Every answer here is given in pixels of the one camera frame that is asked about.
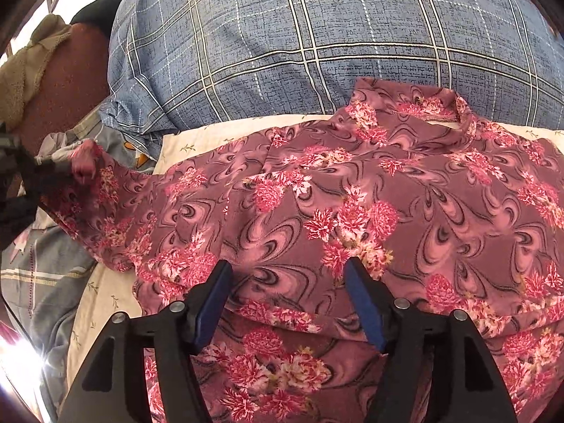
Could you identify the black cloth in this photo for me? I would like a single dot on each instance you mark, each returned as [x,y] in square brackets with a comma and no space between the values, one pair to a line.
[101,6]

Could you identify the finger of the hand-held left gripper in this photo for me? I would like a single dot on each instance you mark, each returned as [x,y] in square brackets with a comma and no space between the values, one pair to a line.
[50,171]

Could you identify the pink floral shirt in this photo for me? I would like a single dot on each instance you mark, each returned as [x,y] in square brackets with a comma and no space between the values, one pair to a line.
[308,185]

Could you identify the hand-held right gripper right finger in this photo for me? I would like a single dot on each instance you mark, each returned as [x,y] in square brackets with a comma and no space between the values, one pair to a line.
[365,304]

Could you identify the grey star-print quilt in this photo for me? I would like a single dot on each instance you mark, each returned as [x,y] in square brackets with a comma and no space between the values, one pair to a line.
[44,282]

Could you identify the blue plaid quilt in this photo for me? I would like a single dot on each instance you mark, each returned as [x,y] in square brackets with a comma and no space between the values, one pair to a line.
[308,31]

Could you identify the beige towel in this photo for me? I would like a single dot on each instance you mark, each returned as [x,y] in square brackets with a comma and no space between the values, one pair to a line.
[17,83]

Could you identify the brown headboard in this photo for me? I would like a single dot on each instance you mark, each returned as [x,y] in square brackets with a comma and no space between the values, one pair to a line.
[70,79]

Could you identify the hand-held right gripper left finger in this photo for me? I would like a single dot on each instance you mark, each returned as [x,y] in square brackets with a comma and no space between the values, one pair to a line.
[212,306]

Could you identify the cream leaf-print pillow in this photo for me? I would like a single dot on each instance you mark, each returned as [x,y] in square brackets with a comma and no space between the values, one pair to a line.
[194,141]

